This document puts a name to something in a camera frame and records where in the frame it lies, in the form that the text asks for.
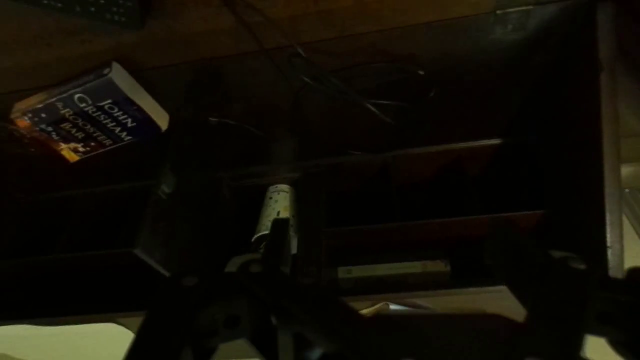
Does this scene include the black remote control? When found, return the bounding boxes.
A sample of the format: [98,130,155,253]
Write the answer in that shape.
[27,0,152,32]

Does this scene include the John Grisham paperback book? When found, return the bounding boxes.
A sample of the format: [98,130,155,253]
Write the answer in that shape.
[8,61,172,166]

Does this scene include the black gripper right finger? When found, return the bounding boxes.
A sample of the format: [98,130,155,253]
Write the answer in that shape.
[532,250,640,360]

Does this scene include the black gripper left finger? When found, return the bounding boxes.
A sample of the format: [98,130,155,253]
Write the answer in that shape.
[126,275,297,360]

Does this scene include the dark wooden secretary desk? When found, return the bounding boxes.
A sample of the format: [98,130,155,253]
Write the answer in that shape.
[0,0,628,336]

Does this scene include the small desk drawer front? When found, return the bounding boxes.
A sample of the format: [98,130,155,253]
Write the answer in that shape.
[337,258,455,282]

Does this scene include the thin black cable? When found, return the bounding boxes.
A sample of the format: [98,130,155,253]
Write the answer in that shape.
[218,0,442,128]

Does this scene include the grey metal desk bracket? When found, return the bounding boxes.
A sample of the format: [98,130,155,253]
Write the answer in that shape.
[250,183,299,258]

